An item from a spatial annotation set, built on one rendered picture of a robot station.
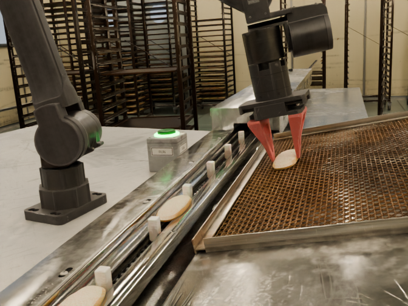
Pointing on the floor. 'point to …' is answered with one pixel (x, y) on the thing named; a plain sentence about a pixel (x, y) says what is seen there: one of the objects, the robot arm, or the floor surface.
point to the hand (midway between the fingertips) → (285, 154)
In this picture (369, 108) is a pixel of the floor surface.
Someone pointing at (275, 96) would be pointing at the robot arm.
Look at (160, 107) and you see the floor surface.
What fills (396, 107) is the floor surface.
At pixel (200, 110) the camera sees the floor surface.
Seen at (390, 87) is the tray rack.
